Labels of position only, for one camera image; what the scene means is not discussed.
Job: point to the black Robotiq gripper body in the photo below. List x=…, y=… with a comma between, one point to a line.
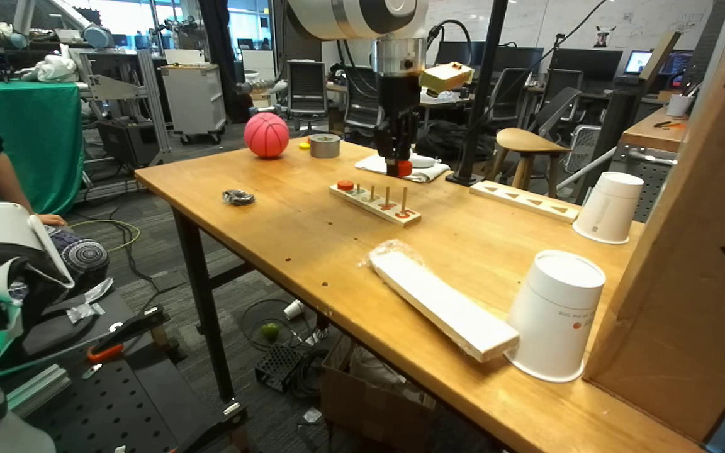
x=399, y=110

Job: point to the white black Franka arm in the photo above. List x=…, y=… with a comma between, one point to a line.
x=353, y=17

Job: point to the person's bare forearm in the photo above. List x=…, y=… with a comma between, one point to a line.
x=5, y=180

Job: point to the small yellow object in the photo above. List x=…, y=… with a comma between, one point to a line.
x=304, y=145

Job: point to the numbered wooden peg board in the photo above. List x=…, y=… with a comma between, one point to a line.
x=379, y=207

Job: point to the grey office chair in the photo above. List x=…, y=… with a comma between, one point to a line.
x=509, y=91

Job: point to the round wooden stool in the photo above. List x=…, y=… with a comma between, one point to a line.
x=530, y=141

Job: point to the wooden board with holes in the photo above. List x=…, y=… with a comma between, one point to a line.
x=526, y=200

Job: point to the pink basketball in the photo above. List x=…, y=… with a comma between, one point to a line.
x=265, y=136

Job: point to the white wrapped wooden plank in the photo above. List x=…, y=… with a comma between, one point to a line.
x=441, y=304

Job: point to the crumpled foil ball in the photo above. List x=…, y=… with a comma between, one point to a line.
x=237, y=197

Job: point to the white paper cup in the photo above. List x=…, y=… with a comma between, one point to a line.
x=554, y=316
x=608, y=207

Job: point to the white bin cart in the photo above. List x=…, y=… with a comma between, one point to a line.
x=192, y=100

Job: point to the small green ball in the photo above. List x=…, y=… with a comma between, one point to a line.
x=271, y=334

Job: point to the wooden side desk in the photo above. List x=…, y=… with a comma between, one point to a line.
x=652, y=129

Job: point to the small lit monitor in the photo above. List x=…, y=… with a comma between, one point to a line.
x=637, y=61

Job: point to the large cardboard box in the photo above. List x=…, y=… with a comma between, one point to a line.
x=699, y=252

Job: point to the grey striped roll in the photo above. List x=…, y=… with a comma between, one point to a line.
x=81, y=254

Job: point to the silver metal hand tool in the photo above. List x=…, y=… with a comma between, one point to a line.
x=88, y=301

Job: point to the green cloth cover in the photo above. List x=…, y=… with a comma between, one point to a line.
x=38, y=141

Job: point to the black perforated plate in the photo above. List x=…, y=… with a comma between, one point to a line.
x=119, y=404

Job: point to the silver aluminium extrusion bar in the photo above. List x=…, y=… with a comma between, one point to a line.
x=37, y=390

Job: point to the black camera stand pole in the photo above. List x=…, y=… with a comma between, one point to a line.
x=482, y=117

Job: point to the black table leg frame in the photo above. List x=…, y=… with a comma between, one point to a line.
x=202, y=293

